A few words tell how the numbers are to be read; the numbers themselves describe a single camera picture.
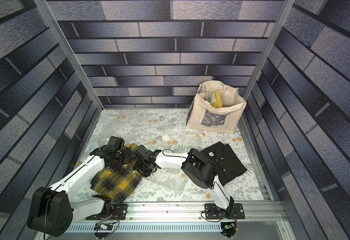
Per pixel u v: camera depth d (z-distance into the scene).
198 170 0.51
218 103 0.94
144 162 0.68
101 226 0.71
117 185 0.79
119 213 0.74
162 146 0.97
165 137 1.01
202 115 0.95
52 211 0.40
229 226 0.73
